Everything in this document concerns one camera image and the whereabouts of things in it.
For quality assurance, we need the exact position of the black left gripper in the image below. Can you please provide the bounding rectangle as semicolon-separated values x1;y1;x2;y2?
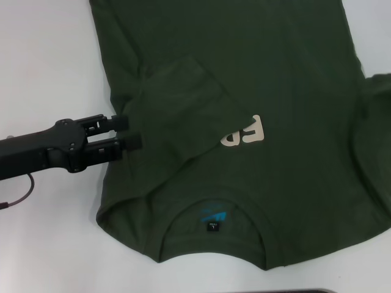
0;114;129;183

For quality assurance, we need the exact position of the dark green printed t-shirt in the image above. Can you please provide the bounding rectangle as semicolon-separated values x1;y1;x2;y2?
88;0;391;270

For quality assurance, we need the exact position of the left gripper cable with plug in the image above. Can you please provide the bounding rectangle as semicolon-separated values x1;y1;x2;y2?
0;173;35;211

